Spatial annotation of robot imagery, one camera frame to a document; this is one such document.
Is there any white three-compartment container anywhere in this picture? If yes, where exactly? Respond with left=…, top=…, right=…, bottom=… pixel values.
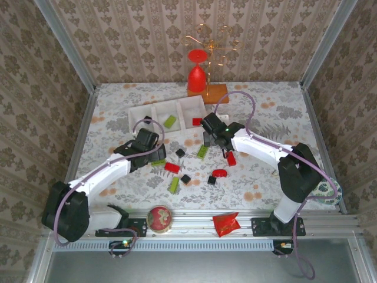
left=128, top=94, right=211, bottom=142

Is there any red plastic goblet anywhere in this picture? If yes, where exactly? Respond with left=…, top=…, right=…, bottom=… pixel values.
left=187, top=49, right=209, bottom=93

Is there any round red patterned tin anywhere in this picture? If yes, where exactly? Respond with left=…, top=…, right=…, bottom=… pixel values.
left=146, top=205, right=173, bottom=234

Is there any red snack packet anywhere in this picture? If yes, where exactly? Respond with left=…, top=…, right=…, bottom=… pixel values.
left=212, top=211, right=241, bottom=238

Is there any wide aluminium beam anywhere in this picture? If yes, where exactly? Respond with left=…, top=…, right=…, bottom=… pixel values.
left=43, top=214, right=359, bottom=238

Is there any leaf-patterned round plate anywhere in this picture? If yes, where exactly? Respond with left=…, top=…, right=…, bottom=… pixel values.
left=311, top=176, right=343, bottom=206

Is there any grey metal sheet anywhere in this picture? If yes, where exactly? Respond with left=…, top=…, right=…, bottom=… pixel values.
left=44, top=250, right=359, bottom=283

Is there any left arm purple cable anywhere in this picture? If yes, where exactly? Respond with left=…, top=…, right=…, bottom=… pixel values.
left=52, top=117, right=166, bottom=260

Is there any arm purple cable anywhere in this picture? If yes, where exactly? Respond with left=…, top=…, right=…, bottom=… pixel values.
left=213, top=90, right=339, bottom=281
left=52, top=117, right=166, bottom=260

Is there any gold wire stand wooden base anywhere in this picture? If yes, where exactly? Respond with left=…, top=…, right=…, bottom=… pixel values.
left=180, top=22, right=243, bottom=106

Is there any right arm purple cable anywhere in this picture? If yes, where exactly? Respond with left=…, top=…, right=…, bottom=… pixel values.
left=213, top=90, right=339, bottom=281

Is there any aluminium frame rail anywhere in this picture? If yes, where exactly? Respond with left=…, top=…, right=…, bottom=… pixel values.
left=63, top=87, right=100, bottom=185
left=299, top=82, right=349, bottom=215

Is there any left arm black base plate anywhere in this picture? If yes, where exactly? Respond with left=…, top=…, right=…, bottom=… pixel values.
left=95, top=218, right=147, bottom=238

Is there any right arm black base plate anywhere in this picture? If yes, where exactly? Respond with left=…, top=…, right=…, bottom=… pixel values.
left=251, top=217, right=306, bottom=238

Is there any white slotted cable duct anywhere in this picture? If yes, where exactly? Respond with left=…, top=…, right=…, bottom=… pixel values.
left=52, top=240, right=273, bottom=252

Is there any black cable connector bracket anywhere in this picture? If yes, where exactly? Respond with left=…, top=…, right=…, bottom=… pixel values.
left=108, top=239, right=132, bottom=256
left=272, top=240, right=295, bottom=256

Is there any aluminium frame post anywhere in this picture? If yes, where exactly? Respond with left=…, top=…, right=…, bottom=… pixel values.
left=299, top=0, right=359, bottom=89
left=32, top=0, right=98, bottom=94

